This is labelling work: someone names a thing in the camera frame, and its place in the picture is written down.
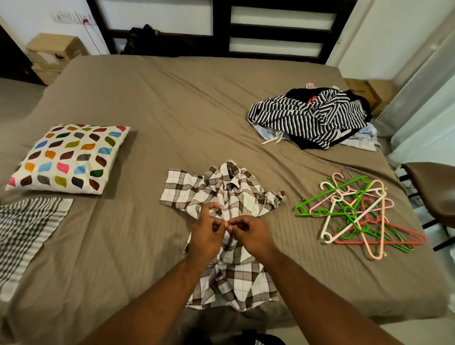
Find person's right hand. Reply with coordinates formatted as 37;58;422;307
226;215;278;265

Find person's left hand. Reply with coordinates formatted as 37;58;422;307
186;202;228;271

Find brown white plaid shirt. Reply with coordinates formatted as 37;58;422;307
160;160;287;312

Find pile of coloured plastic hangers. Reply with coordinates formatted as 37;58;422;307
293;171;430;261

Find black white striped garment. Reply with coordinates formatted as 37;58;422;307
246;87;372;150

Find light blue garment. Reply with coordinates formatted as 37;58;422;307
252;121;381;152

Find person's left forearm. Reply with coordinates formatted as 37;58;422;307
78;259;214;345

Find person's right forearm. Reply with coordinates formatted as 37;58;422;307
257;250;402;345

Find person's black trousers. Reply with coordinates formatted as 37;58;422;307
226;330;287;345

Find bed with taupe sheet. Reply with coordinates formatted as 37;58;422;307
0;55;452;345

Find cardboard boxes left of bed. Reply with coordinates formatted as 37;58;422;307
26;33;90;86

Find colourful leaf print pillow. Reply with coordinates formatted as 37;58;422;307
5;124;132;196

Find cardboard box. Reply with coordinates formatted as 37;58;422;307
366;79;396;116
343;78;378;108

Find grey checked towel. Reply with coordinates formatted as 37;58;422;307
0;196;74;304

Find brown chair with black legs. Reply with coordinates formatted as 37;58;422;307
398;162;455;252

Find black bag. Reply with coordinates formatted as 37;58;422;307
119;24;216;58

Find black slatted headboard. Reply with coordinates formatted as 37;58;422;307
85;0;358;65

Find sheer white curtain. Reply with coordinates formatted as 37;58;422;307
373;0;455;168

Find white wall socket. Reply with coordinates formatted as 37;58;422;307
53;10;95;27

